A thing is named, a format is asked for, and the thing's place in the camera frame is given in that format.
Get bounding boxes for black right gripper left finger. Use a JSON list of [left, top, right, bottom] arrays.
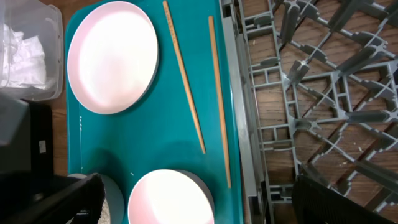
[[1, 173, 105, 223]]

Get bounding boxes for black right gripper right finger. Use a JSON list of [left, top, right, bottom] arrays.
[[292, 175, 394, 224]]

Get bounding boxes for white round plate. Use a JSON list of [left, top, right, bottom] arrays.
[[67, 1, 159, 114]]

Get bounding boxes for wooden chopstick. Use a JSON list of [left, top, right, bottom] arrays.
[[162, 1, 206, 154], [208, 16, 231, 188]]

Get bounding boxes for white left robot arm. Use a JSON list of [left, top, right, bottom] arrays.
[[1, 94, 65, 223]]

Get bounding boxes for black food waste tray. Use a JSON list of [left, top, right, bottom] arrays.
[[23, 100, 54, 176]]

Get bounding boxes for grey dishwasher rack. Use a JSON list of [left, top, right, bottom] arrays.
[[220, 0, 397, 223]]

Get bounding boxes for clear plastic waste bin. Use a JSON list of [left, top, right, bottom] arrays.
[[1, 0, 64, 101]]

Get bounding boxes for teal plastic tray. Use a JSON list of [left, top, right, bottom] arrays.
[[66, 1, 244, 223]]

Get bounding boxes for crumpled white tissue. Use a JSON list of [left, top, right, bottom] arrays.
[[1, 24, 47, 89]]

